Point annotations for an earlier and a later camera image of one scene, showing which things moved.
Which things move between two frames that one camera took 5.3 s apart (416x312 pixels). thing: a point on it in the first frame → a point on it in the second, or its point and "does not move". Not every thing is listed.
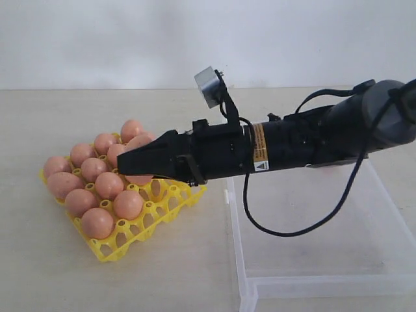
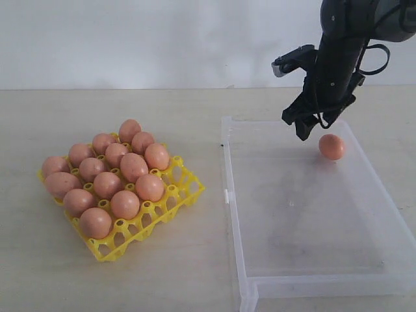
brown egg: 128,204 does not move
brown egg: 136,141 → 149,187
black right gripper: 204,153 → 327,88
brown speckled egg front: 108,185 does not move
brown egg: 78,200 does not move
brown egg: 102,143 does not move
